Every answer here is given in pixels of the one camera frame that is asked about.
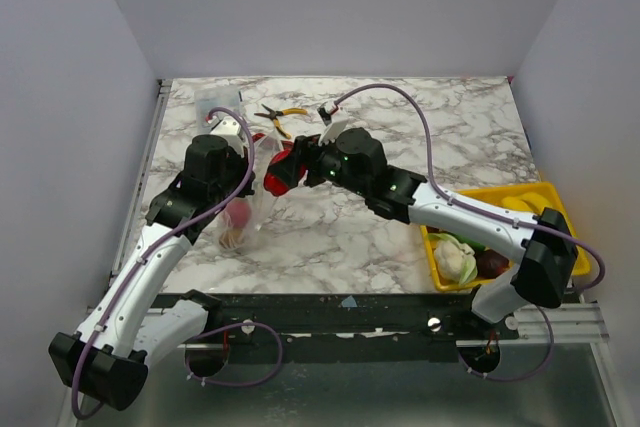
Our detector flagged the clear zip top bag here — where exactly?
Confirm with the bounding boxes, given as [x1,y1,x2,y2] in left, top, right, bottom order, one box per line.
[215,129,285,251]

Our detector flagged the orange brown toy mango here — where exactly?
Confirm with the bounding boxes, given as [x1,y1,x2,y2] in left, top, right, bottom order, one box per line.
[218,228,244,250]

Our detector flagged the green toy pepper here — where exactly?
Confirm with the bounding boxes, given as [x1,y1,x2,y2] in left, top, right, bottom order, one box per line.
[453,234,486,252]

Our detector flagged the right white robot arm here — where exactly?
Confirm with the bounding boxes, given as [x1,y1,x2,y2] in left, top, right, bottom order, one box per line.
[264,128,578,339]

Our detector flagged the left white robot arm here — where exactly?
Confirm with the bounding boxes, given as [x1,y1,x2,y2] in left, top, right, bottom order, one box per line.
[48,134,255,411]

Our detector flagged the clear plastic parts box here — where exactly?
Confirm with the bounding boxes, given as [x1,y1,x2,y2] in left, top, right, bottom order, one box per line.
[194,86,245,122]

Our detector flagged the white toy cauliflower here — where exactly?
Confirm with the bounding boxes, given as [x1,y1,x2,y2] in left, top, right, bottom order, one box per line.
[434,239,478,285]

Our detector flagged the dark maroon toy beet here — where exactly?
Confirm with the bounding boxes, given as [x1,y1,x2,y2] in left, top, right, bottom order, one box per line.
[476,249,510,279]

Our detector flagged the yellow toy banana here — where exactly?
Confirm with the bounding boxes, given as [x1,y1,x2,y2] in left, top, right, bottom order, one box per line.
[501,192,553,214]

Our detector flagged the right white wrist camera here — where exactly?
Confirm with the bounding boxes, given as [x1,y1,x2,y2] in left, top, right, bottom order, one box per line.
[318,103,349,145]

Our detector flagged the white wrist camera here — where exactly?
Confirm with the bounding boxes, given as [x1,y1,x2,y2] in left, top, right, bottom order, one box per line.
[209,116,247,156]
[318,103,349,145]

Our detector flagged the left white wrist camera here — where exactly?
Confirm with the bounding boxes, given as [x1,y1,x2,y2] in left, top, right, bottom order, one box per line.
[209,116,247,156]

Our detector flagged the yellow handled pliers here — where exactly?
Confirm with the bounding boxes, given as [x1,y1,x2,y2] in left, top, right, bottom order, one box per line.
[255,104,308,140]

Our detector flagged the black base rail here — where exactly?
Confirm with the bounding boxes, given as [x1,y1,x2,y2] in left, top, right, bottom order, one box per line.
[164,291,521,363]

